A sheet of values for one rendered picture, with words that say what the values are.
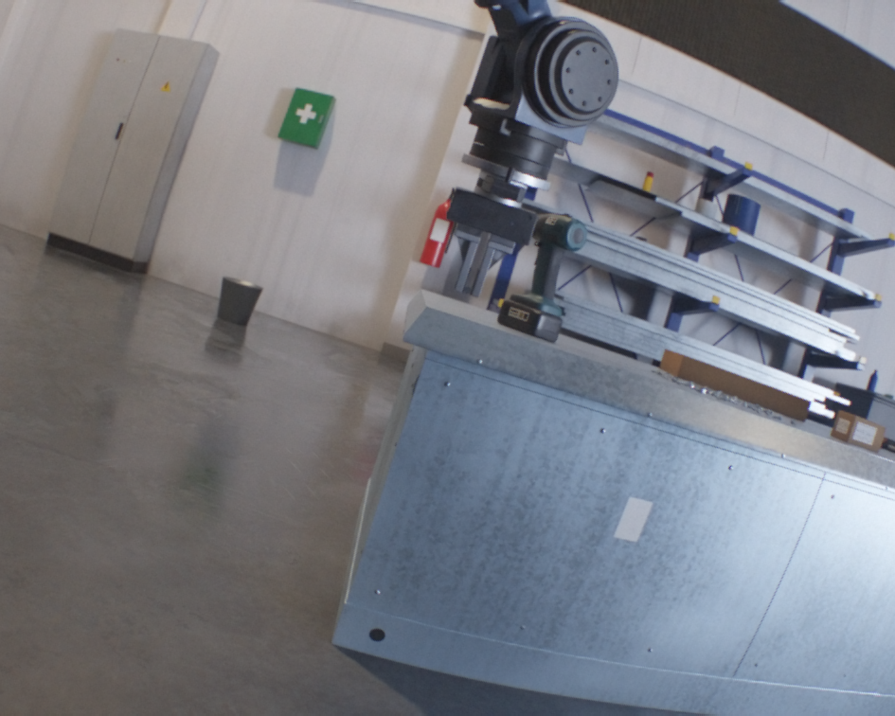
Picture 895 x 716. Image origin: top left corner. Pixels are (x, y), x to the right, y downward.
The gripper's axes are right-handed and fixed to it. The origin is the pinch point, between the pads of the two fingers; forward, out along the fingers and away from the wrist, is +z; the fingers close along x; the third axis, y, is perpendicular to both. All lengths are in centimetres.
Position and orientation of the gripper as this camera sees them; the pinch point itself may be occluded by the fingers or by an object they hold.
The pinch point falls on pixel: (470, 279)
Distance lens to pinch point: 117.9
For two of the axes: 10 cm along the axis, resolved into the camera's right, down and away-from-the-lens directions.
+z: -3.0, 9.2, 2.6
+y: 0.4, -2.6, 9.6
